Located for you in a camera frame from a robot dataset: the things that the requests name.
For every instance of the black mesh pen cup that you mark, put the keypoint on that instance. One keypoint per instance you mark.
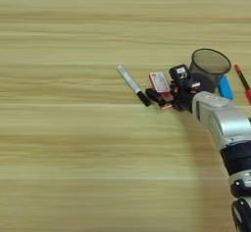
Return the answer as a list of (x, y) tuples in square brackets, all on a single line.
[(204, 74)]

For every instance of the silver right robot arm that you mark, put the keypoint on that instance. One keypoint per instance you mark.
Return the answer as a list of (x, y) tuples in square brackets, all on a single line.
[(225, 125)]

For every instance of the red marker pen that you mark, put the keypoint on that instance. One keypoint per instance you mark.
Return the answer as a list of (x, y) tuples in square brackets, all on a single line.
[(242, 79)]

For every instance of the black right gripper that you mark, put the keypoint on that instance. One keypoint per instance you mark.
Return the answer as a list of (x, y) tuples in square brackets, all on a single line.
[(183, 99)]

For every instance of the red and white card box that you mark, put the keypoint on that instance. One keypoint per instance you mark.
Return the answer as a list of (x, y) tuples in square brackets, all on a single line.
[(160, 83)]

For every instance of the silver marker with black cap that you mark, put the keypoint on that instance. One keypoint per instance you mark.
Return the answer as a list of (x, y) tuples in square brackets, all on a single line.
[(130, 82)]

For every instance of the blue eraser block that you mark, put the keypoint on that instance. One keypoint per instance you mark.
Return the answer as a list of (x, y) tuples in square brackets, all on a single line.
[(225, 88)]

